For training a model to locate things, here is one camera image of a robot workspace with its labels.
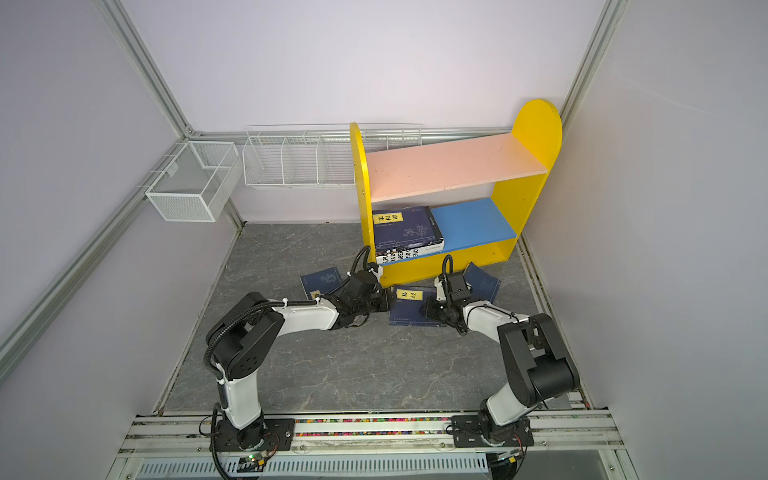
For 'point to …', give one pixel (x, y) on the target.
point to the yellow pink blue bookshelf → (477, 234)
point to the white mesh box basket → (196, 183)
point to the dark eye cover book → (386, 248)
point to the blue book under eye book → (323, 281)
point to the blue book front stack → (404, 226)
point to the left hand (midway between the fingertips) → (397, 299)
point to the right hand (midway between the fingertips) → (425, 311)
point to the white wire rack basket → (315, 156)
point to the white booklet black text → (392, 255)
